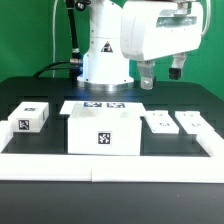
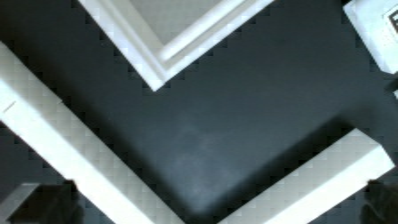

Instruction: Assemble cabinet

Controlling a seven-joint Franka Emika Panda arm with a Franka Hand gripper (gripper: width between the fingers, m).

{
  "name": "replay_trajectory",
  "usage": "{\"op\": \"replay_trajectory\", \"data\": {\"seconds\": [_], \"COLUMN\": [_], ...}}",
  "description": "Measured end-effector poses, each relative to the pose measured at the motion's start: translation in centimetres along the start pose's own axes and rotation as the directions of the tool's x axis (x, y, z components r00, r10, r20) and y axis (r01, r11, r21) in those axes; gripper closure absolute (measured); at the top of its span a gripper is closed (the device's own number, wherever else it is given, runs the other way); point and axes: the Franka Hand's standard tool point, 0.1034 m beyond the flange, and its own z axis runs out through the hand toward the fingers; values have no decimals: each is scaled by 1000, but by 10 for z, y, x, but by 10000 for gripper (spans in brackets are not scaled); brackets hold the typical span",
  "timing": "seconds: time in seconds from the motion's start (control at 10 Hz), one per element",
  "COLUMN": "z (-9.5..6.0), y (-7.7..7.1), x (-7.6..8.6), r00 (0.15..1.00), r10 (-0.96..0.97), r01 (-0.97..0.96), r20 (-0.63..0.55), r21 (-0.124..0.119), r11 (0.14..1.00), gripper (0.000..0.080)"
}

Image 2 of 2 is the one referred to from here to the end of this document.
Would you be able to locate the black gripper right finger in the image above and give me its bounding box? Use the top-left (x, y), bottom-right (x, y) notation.
top-left (361, 180), bottom-right (398, 224)

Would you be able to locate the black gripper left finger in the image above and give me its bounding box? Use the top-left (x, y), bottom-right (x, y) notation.
top-left (0, 180), bottom-right (83, 224)

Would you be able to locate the white cabinet body box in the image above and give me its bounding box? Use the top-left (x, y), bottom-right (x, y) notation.
top-left (78, 0), bottom-right (275, 91)

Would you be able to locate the white cabinet top block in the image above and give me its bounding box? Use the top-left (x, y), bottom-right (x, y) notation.
top-left (343, 0), bottom-right (398, 74)

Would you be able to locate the white right fence bar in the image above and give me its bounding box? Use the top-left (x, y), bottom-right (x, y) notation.
top-left (219, 129), bottom-right (394, 224)

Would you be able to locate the white fence bar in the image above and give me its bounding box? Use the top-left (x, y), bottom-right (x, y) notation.
top-left (219, 129), bottom-right (394, 224)
top-left (0, 43), bottom-right (183, 224)

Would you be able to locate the white front fence bar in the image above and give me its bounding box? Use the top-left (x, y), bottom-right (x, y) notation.
top-left (0, 43), bottom-right (183, 224)

